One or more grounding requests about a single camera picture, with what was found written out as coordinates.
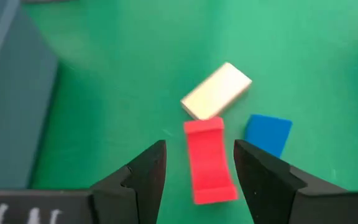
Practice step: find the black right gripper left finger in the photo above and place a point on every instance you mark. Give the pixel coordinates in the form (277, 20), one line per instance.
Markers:
(141, 186)

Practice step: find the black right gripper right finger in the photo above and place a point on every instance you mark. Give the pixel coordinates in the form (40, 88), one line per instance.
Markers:
(269, 186)

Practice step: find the red curved block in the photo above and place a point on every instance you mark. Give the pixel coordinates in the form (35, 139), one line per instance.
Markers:
(210, 161)

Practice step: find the blue block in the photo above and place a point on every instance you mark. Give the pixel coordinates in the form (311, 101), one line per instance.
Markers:
(269, 133)

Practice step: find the beige wooden block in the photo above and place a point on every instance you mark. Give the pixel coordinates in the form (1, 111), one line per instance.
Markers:
(216, 91)

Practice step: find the green table mat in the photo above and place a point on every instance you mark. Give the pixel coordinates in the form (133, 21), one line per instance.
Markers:
(135, 62)

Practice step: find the grey plastic bin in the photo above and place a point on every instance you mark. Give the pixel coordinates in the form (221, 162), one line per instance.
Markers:
(11, 109)

